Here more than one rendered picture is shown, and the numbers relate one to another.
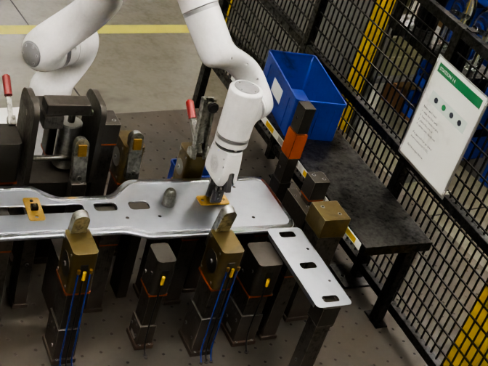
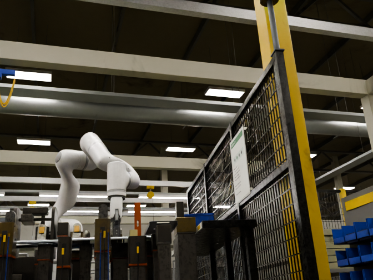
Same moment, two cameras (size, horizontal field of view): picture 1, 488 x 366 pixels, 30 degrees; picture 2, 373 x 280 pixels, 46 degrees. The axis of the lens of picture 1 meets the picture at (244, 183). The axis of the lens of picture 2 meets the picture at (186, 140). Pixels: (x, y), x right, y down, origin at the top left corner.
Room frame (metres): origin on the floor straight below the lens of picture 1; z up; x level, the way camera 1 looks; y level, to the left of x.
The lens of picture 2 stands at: (0.32, -0.97, 0.71)
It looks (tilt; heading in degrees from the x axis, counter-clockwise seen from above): 21 degrees up; 23
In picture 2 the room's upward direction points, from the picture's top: 3 degrees counter-clockwise
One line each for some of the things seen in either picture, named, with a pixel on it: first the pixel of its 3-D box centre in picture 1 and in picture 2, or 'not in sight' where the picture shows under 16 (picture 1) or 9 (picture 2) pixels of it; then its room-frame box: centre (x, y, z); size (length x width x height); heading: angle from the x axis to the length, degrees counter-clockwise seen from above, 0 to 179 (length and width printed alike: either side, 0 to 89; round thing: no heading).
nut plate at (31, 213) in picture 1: (34, 207); not in sight; (1.66, 0.45, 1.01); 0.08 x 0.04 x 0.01; 33
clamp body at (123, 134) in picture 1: (116, 192); (76, 275); (1.99, 0.32, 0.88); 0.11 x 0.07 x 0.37; 34
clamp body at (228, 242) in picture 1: (212, 298); (102, 267); (1.71, -0.01, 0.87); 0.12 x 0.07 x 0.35; 34
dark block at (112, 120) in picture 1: (94, 182); (61, 269); (1.97, 0.38, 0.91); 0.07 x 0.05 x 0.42; 34
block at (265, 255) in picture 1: (252, 299); (137, 275); (1.79, -0.11, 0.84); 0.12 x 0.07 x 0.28; 34
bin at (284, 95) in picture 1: (300, 94); (197, 231); (2.49, -0.08, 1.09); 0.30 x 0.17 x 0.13; 25
